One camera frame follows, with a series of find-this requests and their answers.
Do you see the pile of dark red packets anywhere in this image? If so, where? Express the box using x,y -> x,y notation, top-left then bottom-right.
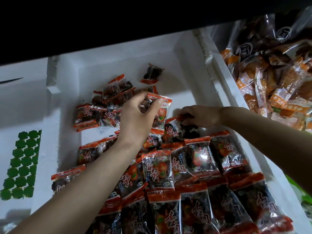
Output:
50,63 -> 295,234

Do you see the person's right forearm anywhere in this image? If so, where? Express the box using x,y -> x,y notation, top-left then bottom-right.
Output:
219,106 -> 312,195

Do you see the pile of brown packets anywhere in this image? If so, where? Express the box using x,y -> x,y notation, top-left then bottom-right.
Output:
219,17 -> 312,132

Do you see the person's right hand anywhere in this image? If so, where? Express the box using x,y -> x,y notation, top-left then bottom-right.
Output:
178,105 -> 225,129

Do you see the person's left hand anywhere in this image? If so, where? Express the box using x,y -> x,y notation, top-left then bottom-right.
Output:
117,91 -> 165,150

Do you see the black metal guard rail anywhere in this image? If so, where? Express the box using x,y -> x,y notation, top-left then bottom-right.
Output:
0,0 -> 312,66

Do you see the dark red snack packet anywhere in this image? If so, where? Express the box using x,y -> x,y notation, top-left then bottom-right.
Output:
145,92 -> 173,135

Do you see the green leaf-pattern sheet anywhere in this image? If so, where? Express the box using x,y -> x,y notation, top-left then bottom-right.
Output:
0,129 -> 43,201

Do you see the pile of green packets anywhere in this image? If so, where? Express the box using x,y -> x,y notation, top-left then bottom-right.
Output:
285,174 -> 312,215

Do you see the person's left forearm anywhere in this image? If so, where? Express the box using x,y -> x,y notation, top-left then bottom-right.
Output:
9,141 -> 139,234

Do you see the small white paper slip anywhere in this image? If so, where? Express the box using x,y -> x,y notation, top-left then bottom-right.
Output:
93,125 -> 118,137

